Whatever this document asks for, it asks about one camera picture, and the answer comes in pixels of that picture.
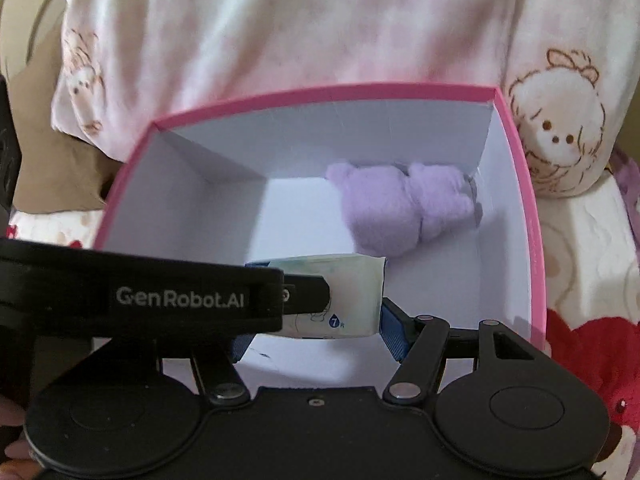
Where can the pink cardboard box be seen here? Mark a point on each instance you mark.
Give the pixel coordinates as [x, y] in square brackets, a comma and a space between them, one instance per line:
[210, 240]

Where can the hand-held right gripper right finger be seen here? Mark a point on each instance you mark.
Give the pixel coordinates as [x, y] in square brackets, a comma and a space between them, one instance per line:
[396, 332]

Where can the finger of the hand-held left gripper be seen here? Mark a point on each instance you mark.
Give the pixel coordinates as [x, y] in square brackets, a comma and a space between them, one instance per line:
[310, 294]

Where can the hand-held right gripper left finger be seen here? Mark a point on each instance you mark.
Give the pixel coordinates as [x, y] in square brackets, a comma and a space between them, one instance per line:
[241, 347]

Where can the white blue wet wipes pack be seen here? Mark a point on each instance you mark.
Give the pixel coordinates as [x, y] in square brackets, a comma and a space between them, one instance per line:
[356, 290]

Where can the purple plush toy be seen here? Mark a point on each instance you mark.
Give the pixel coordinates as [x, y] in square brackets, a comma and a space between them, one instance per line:
[390, 210]

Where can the purple cloth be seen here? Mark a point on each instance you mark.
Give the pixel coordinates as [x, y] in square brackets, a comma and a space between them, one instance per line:
[627, 180]

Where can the printed bear blanket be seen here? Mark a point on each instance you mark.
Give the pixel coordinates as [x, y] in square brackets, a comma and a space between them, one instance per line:
[585, 240]

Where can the pink plaid printed pillow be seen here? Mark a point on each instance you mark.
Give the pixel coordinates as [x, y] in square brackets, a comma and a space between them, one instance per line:
[300, 25]

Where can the brown cushion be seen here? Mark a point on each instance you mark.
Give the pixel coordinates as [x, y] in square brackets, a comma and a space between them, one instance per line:
[50, 170]

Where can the person's left hand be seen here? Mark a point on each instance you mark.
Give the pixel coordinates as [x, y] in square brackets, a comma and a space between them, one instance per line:
[12, 440]

